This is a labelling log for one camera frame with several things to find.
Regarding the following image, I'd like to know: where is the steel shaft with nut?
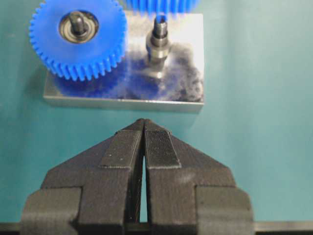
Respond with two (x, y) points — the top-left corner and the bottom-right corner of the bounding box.
(146, 15), (171, 79)

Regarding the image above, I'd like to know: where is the steel shaft in gear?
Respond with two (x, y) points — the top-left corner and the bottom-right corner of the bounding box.
(69, 11), (86, 35)

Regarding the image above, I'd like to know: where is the metal base plate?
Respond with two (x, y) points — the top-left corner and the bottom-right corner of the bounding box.
(43, 11), (204, 112)

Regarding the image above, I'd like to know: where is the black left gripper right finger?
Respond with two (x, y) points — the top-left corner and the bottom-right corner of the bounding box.
(144, 119), (254, 235)

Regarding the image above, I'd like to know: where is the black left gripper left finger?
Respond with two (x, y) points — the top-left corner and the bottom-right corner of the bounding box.
(21, 119), (144, 235)

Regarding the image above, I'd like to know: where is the large blue plastic gear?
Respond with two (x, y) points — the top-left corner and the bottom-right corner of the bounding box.
(125, 0), (200, 15)

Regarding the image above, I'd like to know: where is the medium blue plastic gear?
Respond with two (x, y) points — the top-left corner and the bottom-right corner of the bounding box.
(29, 0), (127, 81)

